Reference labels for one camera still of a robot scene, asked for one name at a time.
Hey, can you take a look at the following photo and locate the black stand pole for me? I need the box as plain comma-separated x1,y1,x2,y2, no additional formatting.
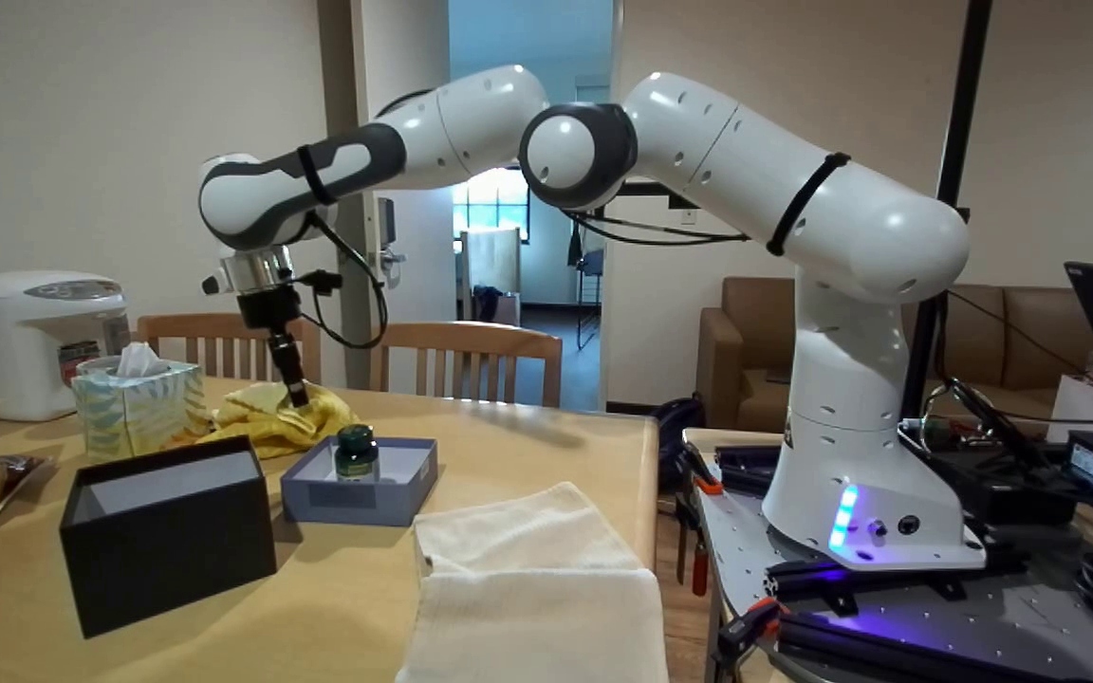
899,0,999,420

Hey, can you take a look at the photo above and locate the black rectangular box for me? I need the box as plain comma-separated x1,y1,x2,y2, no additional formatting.
55,431,279,640

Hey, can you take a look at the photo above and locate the patterned tissue box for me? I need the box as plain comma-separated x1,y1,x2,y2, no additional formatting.
67,337,211,463

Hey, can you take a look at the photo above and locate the orange black clamp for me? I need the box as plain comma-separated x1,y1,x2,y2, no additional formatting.
712,592,790,667
684,447,733,501
689,540,715,600

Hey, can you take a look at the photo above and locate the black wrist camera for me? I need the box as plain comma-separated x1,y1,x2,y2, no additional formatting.
295,262,344,299

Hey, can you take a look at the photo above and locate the white electric water boiler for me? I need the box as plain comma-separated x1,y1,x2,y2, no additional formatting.
0,267,137,425

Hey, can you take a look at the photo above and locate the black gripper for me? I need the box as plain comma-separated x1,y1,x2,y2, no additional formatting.
234,286,314,410

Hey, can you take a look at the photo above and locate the white folded towel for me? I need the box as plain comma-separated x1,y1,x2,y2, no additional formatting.
392,477,675,683

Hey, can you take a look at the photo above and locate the small green-capped bottle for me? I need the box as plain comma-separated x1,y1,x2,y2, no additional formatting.
328,425,384,485

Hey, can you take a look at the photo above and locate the metal robot mounting plate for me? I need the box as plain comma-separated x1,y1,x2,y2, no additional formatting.
694,440,1093,683

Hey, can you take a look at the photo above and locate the yellow towel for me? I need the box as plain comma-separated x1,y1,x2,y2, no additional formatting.
177,380,357,463

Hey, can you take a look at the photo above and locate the blue-grey shallow box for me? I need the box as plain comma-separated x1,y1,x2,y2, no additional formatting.
278,431,444,533

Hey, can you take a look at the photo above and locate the brown sofa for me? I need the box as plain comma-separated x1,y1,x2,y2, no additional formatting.
694,273,1093,440

